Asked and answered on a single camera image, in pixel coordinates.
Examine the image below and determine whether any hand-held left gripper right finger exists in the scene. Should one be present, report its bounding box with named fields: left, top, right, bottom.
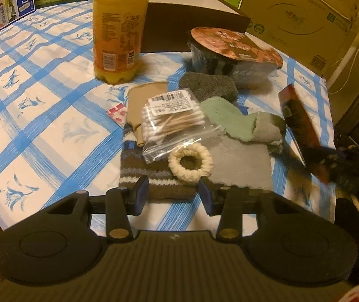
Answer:
left=198, top=177, right=303, bottom=243

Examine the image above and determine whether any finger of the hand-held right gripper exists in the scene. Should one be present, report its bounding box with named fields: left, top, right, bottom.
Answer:
left=305, top=149, right=348, bottom=180

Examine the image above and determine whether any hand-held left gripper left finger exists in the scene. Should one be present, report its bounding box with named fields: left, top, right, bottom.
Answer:
left=46, top=176, right=150, bottom=243

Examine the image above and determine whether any red and black snack packet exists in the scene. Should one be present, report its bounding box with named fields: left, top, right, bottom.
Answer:
left=277, top=83, right=332, bottom=184

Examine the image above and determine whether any beige sock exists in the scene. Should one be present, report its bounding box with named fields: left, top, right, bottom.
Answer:
left=127, top=81, right=169, bottom=148

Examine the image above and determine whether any dark grey fuzzy sock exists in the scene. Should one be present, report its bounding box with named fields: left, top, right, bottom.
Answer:
left=179, top=72, right=239, bottom=102

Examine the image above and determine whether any brown striped fuzzy sock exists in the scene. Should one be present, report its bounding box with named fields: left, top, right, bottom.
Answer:
left=119, top=135, right=199, bottom=200

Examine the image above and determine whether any cream knitted scrunchie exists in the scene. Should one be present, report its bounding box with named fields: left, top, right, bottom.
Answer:
left=168, top=142, right=213, bottom=184

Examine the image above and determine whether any light grey cloth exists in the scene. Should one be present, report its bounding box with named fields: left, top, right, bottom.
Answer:
left=198, top=132, right=274, bottom=192

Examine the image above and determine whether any bag of cotton swabs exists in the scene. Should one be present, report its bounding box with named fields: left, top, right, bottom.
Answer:
left=141, top=89, right=225, bottom=164

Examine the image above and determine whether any green fuzzy sock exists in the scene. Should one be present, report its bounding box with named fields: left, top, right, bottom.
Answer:
left=201, top=97, right=286, bottom=155

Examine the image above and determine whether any red and white small packet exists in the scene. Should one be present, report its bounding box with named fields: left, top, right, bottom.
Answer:
left=106, top=102, right=127, bottom=128

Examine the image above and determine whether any white pole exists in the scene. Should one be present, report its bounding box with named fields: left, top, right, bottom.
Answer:
left=326, top=33, right=359, bottom=84

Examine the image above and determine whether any blue checked tablecloth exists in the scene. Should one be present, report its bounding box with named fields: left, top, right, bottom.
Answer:
left=0, top=0, right=337, bottom=236

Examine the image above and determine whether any instant noodle bowl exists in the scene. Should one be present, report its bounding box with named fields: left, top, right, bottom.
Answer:
left=188, top=27, right=284, bottom=89

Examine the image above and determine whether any large cardboard box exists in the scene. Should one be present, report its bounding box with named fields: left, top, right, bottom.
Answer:
left=237, top=0, right=359, bottom=78

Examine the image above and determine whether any orange juice bottle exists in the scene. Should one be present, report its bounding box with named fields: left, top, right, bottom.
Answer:
left=92, top=0, right=155, bottom=85

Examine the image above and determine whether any dark brown open box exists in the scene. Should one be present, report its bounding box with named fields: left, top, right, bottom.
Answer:
left=142, top=0, right=252, bottom=54

